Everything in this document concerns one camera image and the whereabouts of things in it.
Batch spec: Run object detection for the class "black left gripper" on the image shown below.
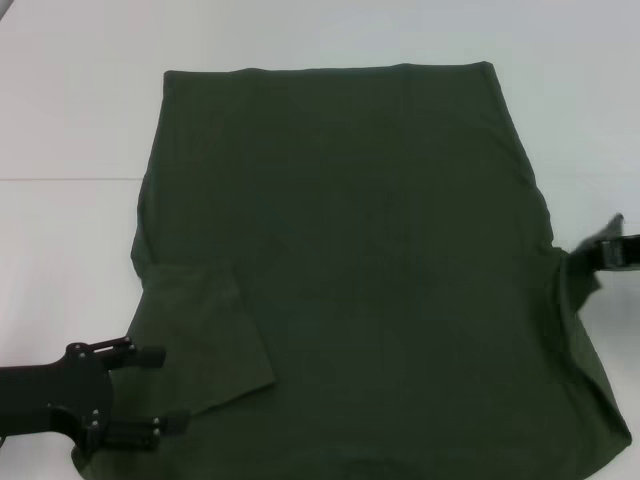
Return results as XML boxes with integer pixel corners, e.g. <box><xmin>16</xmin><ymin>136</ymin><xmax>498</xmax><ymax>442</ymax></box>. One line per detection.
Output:
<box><xmin>0</xmin><ymin>336</ymin><xmax>191</xmax><ymax>455</ymax></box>

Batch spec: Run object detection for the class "dark green t-shirt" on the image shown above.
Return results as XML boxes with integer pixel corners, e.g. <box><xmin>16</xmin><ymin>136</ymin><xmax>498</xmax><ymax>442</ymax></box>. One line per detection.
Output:
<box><xmin>69</xmin><ymin>60</ymin><xmax>635</xmax><ymax>480</ymax></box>

